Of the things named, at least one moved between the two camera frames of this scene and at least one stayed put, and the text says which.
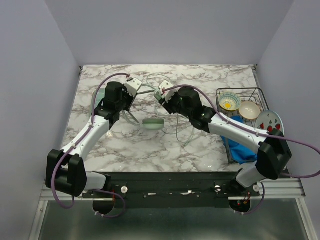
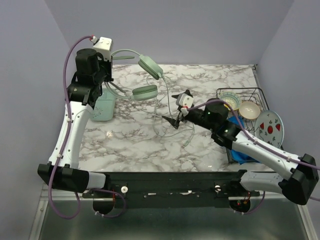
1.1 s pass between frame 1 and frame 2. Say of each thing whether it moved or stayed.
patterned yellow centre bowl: stayed
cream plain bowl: stayed
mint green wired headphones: moved
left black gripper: moved
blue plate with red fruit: stayed
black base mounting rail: stayed
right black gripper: moved
